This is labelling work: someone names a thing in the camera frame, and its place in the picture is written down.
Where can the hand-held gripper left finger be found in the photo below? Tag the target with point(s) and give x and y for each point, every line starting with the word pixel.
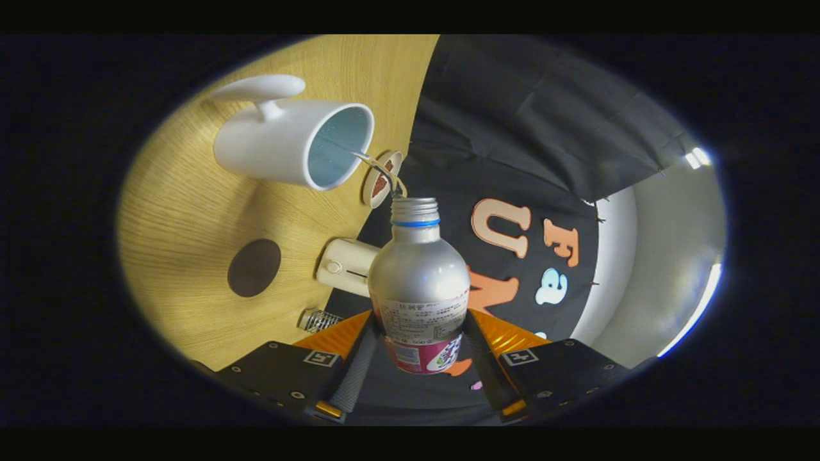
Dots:
pixel 355 378

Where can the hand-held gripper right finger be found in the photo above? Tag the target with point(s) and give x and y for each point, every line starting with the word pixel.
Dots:
pixel 490 378

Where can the silver juice bottle red label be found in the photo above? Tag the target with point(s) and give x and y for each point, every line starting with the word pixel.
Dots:
pixel 419 269

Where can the dark brown round coaster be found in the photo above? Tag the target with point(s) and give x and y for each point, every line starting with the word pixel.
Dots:
pixel 254 267

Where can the clear juice stream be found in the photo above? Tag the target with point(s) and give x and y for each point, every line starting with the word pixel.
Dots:
pixel 379 169

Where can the cream white container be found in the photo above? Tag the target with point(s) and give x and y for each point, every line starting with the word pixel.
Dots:
pixel 346 262

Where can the white oval plate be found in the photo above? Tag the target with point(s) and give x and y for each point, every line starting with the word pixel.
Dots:
pixel 369 192

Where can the red snack piece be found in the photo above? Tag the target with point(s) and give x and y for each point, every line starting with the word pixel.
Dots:
pixel 378 187

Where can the wide ceiling light panel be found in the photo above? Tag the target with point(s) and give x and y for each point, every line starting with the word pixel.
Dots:
pixel 701 304

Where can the wooden table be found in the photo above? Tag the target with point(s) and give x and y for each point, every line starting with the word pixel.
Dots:
pixel 179 211

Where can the long ceiling light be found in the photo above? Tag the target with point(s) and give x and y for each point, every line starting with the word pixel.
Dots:
pixel 697 157

